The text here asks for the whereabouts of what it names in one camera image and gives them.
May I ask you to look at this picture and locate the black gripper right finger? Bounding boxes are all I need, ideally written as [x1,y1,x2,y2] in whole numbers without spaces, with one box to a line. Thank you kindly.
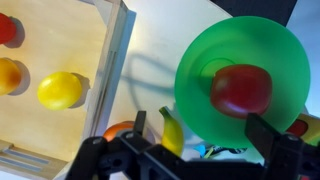
[244,112,303,161]

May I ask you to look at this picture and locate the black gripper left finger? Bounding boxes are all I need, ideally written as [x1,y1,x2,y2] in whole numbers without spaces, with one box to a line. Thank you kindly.
[116,110,148,141]

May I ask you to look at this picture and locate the red apple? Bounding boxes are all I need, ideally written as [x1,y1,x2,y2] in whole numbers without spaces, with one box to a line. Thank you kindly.
[210,64,272,119]

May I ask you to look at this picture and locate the green plastic bowl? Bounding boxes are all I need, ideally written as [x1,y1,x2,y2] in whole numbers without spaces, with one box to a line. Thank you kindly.
[174,16,310,148]

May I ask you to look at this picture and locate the orange fruit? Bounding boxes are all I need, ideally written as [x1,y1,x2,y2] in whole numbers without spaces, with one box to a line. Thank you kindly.
[103,121,134,142]

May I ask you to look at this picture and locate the yellow banana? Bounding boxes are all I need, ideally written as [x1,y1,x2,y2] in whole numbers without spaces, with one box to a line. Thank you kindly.
[159,107,184,156]

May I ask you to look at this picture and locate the colourful soft cube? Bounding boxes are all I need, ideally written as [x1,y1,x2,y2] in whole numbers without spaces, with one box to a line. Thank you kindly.
[287,114,320,146]

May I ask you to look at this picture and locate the black white patterned cube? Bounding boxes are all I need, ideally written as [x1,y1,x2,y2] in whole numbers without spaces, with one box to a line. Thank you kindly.
[194,144,247,159]

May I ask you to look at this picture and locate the yellow lemon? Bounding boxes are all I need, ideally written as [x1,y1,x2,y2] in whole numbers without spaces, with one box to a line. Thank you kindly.
[37,72,82,110]

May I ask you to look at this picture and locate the round white table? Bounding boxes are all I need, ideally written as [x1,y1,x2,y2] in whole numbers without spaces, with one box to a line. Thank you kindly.
[53,0,320,180]

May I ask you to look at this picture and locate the wooden tray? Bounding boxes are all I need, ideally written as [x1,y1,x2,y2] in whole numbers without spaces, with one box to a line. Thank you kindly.
[0,0,130,180]

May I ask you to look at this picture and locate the yellow orange bell pepper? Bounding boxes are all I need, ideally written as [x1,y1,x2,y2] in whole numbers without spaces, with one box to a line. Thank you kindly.
[0,58,22,95]

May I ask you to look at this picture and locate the small red tomato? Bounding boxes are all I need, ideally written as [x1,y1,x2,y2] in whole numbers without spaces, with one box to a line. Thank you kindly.
[0,13,16,44]

